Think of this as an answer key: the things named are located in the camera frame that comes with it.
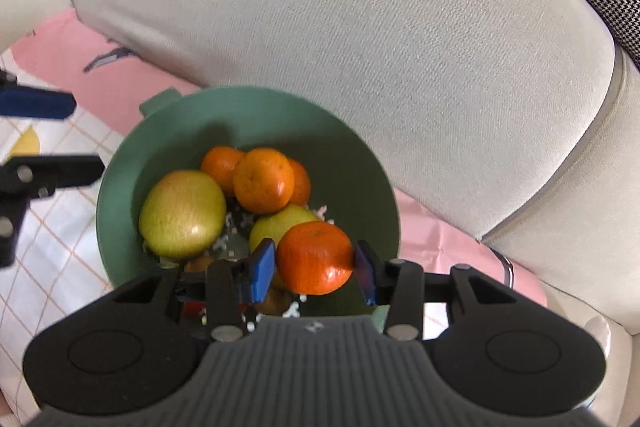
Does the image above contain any green pear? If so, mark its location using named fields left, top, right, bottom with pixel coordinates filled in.
left=138, top=170, right=227, bottom=261
left=248, top=205, right=319, bottom=253

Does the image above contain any small mandarin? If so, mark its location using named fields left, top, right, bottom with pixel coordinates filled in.
left=276, top=221, right=355, bottom=296

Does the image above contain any large front mandarin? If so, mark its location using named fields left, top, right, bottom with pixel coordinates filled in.
left=232, top=147, right=295, bottom=215

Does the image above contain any small brown round fruit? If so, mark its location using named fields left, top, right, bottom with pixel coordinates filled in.
left=254, top=272, right=296, bottom=317

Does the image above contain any green plastic colander bowl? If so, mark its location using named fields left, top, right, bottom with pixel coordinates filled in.
left=96, top=87, right=400, bottom=287

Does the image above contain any beige sofa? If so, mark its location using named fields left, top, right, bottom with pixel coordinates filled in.
left=1, top=0, right=639, bottom=426

